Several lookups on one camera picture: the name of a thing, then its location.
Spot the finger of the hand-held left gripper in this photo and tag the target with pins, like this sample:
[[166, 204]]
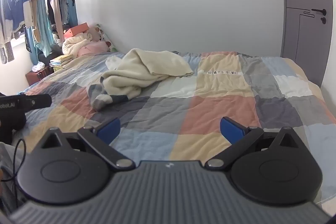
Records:
[[39, 102]]

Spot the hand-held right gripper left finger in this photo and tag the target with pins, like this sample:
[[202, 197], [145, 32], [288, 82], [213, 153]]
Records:
[[109, 130]]

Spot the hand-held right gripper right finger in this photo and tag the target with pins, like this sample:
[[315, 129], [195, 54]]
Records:
[[231, 129]]

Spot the cream sweater with striped cuffs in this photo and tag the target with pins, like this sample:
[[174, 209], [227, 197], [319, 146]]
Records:
[[141, 69]]

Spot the hanging clothes on rack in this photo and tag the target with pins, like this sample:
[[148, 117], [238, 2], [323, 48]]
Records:
[[44, 29]]

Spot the red-brown wooden box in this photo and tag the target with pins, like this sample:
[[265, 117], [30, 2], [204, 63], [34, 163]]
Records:
[[36, 78]]

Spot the white cloth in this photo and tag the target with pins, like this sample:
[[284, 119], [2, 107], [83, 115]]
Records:
[[39, 66]]

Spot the stack of books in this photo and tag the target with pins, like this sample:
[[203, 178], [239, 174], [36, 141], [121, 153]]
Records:
[[61, 60]]

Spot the patchwork quilt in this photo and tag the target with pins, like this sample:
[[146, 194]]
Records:
[[183, 113]]

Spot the striped hanging garment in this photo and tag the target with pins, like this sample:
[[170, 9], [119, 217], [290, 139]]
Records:
[[6, 52]]

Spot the cream folded blanket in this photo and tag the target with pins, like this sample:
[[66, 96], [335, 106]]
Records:
[[74, 44]]

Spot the pink plush pillow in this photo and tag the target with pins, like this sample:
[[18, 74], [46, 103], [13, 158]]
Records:
[[93, 48]]

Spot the orange box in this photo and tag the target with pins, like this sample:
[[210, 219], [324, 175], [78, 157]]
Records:
[[76, 29]]

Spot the beige plush toy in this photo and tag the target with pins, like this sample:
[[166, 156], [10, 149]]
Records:
[[94, 32]]

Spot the dark hanging garment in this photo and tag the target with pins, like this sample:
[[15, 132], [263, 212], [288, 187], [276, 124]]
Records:
[[59, 12]]

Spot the floral pillow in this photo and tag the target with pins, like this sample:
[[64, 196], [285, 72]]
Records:
[[106, 36]]

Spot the blue and white shirt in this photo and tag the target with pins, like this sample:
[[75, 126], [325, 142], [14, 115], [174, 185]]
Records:
[[18, 6]]

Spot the black door lock knob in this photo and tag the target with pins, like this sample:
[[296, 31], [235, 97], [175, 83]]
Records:
[[323, 20]]

